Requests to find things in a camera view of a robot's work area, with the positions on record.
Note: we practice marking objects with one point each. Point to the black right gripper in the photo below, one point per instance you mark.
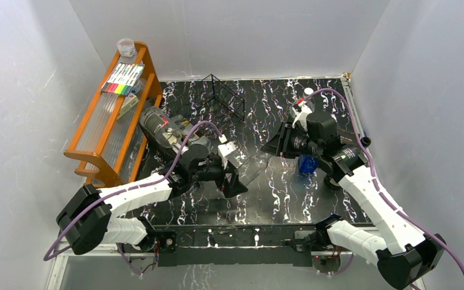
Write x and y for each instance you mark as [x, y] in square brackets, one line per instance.
[275, 147]

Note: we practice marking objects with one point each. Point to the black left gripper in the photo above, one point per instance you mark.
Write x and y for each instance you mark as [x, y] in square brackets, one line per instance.
[234, 186]

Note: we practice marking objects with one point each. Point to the blue glass bottle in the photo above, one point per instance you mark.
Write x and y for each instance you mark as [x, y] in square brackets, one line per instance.
[307, 164]

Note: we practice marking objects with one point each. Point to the clear bottle white cap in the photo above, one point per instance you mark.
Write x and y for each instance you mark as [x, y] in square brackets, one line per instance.
[305, 94]

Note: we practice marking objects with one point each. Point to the round clear bottle black label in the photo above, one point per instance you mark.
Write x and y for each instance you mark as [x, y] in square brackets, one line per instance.
[161, 131]

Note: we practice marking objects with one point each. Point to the square clear bottle black cap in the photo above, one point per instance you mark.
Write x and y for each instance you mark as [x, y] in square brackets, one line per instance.
[173, 134]

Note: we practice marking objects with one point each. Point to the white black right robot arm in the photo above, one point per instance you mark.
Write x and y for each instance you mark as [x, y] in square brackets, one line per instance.
[402, 253]

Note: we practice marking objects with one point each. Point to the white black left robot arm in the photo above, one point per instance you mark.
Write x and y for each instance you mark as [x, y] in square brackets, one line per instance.
[95, 215]

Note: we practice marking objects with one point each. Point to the brown booklet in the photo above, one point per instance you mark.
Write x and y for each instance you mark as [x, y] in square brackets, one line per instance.
[347, 136]

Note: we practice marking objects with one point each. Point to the orange wooden shelf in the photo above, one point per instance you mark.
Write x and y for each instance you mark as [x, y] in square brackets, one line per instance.
[108, 146]

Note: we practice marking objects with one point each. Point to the small white box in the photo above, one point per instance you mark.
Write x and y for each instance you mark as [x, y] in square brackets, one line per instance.
[129, 102]

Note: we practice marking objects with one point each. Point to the pack of coloured markers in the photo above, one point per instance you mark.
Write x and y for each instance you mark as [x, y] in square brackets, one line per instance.
[122, 78]

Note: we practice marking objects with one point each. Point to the clear plastic cup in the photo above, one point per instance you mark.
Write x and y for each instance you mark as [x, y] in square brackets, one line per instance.
[126, 47]

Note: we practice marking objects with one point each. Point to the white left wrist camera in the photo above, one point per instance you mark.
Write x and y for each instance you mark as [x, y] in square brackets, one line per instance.
[225, 149]

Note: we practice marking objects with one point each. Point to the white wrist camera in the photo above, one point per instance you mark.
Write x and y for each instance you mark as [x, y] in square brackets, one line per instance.
[302, 114]
[225, 149]

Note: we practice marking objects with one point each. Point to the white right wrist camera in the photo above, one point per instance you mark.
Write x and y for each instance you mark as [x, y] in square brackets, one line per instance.
[302, 114]

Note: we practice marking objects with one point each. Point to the black wire wine rack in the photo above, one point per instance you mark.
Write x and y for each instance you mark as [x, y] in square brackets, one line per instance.
[208, 99]

